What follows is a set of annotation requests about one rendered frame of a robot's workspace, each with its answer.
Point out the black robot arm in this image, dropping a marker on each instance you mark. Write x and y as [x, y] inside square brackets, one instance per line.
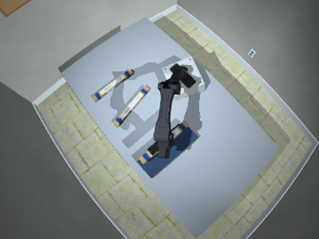
[163, 125]

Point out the tan rectangular box with blue bands and white label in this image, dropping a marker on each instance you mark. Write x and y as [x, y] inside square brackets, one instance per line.
[147, 156]

